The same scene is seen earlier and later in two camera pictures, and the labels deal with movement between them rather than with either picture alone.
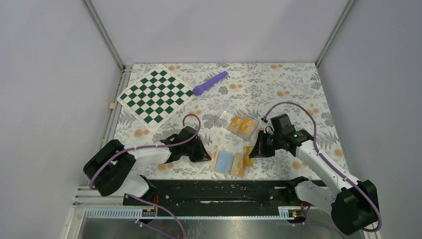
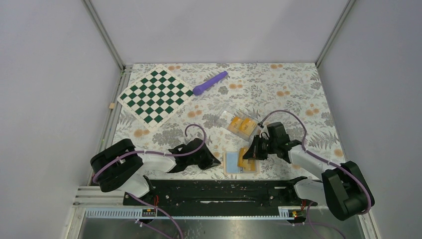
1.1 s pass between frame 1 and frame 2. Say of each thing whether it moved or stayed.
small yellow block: moved
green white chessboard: stayed
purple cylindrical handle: stayed
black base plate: stayed
